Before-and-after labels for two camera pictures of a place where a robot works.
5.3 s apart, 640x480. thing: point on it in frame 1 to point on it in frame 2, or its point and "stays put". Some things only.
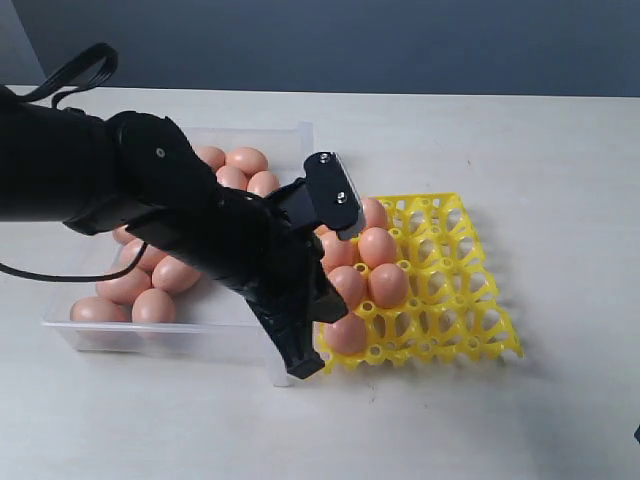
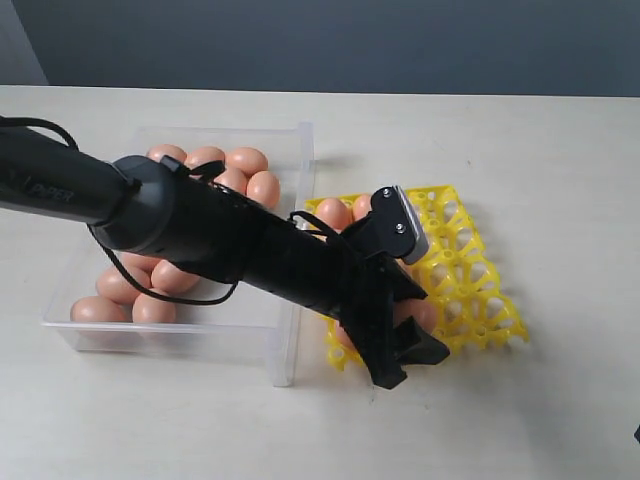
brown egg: [213, 156] stays put
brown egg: [131, 250] stays put
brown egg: [262, 182] stays put
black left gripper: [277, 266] to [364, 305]
